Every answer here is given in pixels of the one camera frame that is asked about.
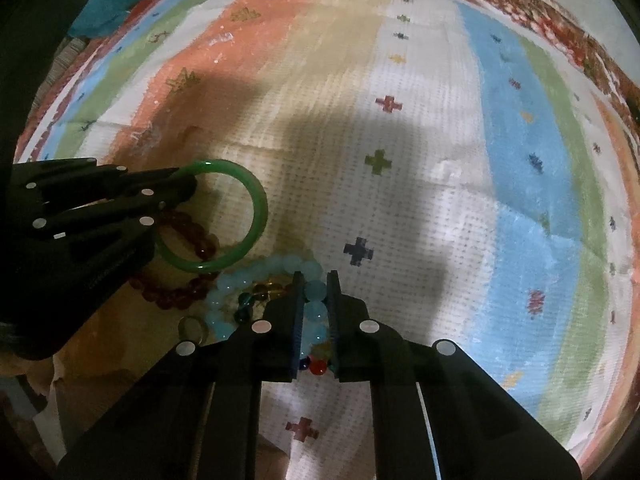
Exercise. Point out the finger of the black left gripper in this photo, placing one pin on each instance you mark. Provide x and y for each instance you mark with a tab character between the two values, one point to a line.
112	182
130	226

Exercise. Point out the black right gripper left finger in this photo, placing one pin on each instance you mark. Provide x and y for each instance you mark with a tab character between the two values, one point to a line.
195	413

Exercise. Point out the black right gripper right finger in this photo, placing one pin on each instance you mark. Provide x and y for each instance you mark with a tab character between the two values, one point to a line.
436	413

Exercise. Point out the green jade bangle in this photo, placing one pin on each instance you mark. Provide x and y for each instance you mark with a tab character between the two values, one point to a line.
259	200

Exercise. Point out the woven grey mat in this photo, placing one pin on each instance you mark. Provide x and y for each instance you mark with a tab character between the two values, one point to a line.
69	49

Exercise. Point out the striped colourful blanket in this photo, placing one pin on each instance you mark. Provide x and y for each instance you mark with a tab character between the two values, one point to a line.
350	159

